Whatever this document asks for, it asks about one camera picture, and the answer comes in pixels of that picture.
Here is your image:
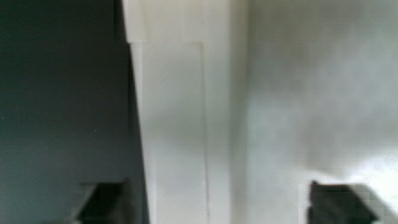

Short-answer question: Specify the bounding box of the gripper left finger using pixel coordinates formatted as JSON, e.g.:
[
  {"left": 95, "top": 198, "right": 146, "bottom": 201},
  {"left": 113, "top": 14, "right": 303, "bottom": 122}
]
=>
[{"left": 74, "top": 182, "right": 132, "bottom": 224}]

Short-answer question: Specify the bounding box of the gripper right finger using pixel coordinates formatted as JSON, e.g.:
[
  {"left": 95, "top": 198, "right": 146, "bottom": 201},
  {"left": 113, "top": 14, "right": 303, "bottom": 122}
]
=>
[{"left": 308, "top": 181, "right": 379, "bottom": 224}]

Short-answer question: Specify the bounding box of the white desk tabletop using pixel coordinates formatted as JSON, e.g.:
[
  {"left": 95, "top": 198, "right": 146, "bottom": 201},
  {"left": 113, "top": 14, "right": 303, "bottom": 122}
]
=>
[{"left": 207, "top": 0, "right": 398, "bottom": 224}]

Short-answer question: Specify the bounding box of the white U-shaped fence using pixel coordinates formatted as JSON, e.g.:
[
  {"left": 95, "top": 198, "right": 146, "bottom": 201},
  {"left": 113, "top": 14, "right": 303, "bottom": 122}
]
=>
[{"left": 122, "top": 0, "right": 210, "bottom": 224}]

